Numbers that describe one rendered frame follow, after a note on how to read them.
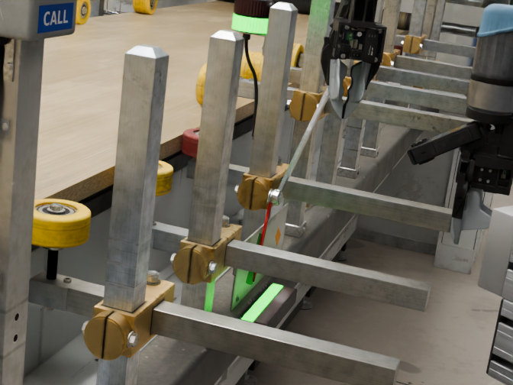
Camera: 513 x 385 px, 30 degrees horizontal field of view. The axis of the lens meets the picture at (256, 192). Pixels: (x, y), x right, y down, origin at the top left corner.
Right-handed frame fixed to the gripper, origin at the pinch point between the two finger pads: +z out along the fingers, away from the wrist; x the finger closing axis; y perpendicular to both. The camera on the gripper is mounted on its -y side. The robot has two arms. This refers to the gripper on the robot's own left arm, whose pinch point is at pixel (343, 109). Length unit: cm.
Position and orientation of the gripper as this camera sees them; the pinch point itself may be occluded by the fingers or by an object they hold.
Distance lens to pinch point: 148.8
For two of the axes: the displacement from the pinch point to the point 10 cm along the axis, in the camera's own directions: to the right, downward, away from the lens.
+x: 9.9, 1.0, 0.7
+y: 0.4, 2.7, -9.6
